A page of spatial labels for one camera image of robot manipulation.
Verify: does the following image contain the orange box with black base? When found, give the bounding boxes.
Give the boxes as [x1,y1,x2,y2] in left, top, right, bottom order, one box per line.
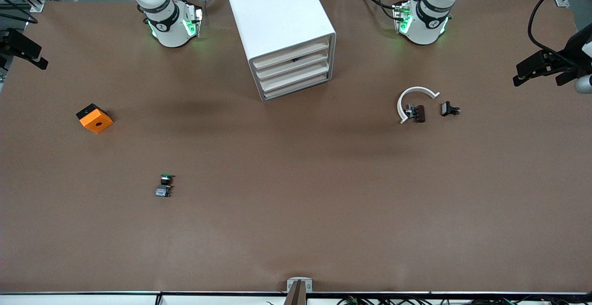
[76,103,114,134]

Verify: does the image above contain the white curved plastic ring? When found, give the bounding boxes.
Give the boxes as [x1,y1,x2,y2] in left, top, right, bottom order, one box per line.
[396,86,441,125]

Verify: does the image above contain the small black electrical component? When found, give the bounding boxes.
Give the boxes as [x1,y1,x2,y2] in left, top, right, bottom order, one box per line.
[440,101,462,118]

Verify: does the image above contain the brown electrical component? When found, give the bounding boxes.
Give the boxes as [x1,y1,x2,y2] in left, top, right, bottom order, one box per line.
[404,104,426,124]

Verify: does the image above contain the brown table mat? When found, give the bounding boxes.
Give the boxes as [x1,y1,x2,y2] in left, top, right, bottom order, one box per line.
[0,0,592,294]

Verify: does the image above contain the grey bracket with post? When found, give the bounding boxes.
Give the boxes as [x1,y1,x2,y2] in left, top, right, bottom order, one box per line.
[284,276,314,305]

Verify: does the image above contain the green push button switch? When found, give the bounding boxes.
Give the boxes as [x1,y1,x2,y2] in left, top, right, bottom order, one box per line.
[155,173,176,199]

